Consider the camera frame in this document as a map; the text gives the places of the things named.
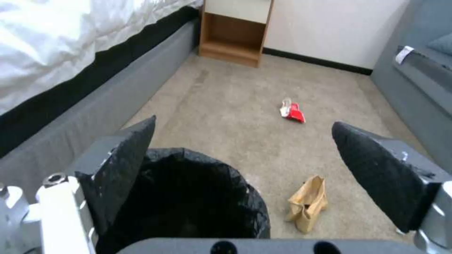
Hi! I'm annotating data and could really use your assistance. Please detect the black skirting board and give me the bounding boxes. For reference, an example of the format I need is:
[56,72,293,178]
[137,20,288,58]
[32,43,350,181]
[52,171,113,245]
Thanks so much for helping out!
[262,47,374,76]

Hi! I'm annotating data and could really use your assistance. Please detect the white bed duvet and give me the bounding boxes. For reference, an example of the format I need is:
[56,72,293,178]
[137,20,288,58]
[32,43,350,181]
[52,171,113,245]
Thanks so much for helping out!
[0,0,198,116]

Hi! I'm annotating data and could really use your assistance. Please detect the black bed sheet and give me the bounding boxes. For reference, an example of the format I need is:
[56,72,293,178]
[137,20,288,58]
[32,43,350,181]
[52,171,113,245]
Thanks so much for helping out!
[0,6,203,159]

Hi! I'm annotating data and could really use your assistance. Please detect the white sofa label tag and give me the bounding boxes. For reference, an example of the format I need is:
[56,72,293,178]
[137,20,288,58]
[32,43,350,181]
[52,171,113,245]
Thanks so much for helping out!
[395,45,415,64]

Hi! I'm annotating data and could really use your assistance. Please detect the trash bin with black liner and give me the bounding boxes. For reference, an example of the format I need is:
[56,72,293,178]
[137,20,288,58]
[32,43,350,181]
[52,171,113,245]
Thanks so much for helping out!
[95,147,272,254]

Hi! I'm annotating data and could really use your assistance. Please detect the grey sofa cushion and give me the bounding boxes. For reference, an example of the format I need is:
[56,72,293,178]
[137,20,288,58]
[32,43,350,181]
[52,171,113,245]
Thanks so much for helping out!
[424,33,452,56]

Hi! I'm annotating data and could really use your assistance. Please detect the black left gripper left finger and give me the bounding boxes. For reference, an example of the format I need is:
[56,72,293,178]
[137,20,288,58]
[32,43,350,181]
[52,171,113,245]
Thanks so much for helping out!
[0,115,157,254]

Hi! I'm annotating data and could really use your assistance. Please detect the grey upholstered bed frame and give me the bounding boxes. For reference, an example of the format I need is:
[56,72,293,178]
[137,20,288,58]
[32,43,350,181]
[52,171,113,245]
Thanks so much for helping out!
[0,17,201,186]

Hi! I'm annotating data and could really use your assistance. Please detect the red and white snack wrapper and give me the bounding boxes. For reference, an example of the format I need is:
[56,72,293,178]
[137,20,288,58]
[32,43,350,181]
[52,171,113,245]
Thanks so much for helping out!
[279,97,307,124]

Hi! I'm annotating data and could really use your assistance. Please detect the grey sofa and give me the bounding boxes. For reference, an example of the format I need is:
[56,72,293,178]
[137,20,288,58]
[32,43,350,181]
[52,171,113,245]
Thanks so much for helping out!
[370,0,452,159]

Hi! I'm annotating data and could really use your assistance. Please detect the wooden bedside cabinet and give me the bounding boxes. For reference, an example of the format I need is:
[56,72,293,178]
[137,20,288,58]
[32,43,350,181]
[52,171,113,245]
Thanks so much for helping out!
[197,0,275,68]

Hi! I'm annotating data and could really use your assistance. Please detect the crumpled brown paper bag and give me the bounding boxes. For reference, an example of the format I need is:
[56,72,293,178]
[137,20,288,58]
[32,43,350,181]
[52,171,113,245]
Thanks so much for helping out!
[285,175,329,234]

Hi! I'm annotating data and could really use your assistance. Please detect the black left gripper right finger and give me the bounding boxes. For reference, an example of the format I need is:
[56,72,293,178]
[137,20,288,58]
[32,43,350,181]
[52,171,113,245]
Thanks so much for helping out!
[331,121,452,254]

